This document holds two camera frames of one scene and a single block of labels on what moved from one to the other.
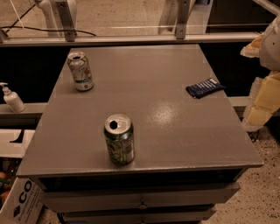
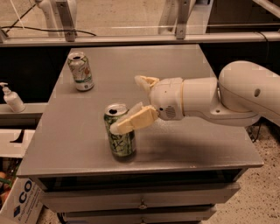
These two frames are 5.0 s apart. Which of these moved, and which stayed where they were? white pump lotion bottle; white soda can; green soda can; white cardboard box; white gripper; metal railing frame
Moved: white gripper; green soda can
Stayed: metal railing frame; white soda can; white cardboard box; white pump lotion bottle
